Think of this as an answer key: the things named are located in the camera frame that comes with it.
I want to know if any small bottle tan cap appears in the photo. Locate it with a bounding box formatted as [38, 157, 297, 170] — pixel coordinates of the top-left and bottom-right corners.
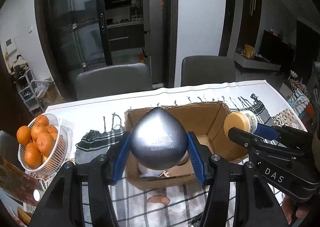
[223, 110, 258, 136]

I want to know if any silver oval case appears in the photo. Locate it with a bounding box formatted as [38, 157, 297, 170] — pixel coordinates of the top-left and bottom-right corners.
[176, 151, 189, 166]

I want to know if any pink round doll head toy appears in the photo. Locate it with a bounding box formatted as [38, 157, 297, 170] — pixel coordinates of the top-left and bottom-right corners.
[138, 163, 170, 178]

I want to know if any brown wooden comb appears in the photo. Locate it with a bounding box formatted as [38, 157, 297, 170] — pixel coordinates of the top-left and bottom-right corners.
[147, 195, 170, 205]

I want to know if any dark triangular case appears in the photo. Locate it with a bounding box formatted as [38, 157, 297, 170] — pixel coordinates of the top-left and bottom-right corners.
[130, 107, 188, 171]

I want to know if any round blue tin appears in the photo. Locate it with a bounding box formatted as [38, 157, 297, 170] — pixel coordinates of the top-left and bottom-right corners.
[139, 172, 162, 180]

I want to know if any person's right hand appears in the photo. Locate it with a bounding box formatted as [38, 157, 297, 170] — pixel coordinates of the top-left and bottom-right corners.
[281, 195, 311, 224]

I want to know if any patterned tile table mat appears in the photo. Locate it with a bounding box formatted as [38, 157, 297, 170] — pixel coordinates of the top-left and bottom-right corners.
[272, 108, 306, 132]

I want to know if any woven wicker basket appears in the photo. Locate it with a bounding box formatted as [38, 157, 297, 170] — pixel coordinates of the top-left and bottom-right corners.
[17, 207, 33, 226]

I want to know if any brown cardboard box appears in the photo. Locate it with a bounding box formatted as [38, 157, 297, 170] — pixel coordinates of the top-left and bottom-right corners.
[125, 102, 248, 190]

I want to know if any glass vase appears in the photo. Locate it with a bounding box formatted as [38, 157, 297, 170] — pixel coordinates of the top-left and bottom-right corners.
[0, 157, 43, 206]

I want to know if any orange front left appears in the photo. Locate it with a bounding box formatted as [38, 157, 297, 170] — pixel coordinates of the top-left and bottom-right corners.
[24, 143, 42, 170]

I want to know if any orange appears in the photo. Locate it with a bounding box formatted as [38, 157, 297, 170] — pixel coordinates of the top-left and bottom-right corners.
[37, 132, 55, 156]
[16, 126, 31, 146]
[24, 143, 42, 170]

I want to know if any white fruit basket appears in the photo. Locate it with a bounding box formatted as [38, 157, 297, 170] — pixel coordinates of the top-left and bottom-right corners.
[16, 113, 68, 176]

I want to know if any orange top right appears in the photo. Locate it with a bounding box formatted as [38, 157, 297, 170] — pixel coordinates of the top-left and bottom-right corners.
[37, 132, 55, 156]

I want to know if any grey plaid cloth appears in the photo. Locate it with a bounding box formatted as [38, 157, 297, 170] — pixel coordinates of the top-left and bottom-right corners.
[74, 92, 286, 227]

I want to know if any tv bench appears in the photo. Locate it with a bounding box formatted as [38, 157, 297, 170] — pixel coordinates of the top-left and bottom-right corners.
[233, 52, 281, 71]

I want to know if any orange far left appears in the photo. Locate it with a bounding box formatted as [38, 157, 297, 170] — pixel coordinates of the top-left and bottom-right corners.
[16, 126, 31, 146]

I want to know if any grey chair right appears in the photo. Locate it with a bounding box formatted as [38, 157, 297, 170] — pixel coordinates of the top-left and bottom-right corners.
[181, 56, 236, 87]

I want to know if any grey chair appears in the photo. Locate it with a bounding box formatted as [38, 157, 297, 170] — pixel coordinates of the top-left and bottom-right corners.
[75, 63, 152, 100]
[181, 56, 236, 87]

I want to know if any white shelf rack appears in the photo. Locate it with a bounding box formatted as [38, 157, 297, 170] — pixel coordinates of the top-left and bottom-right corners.
[15, 68, 49, 116]

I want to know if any grey chair left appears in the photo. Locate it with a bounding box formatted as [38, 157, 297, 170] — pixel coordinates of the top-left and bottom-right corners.
[75, 63, 152, 100]

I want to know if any glass sliding door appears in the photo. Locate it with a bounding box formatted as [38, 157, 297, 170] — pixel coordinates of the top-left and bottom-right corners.
[35, 0, 178, 101]

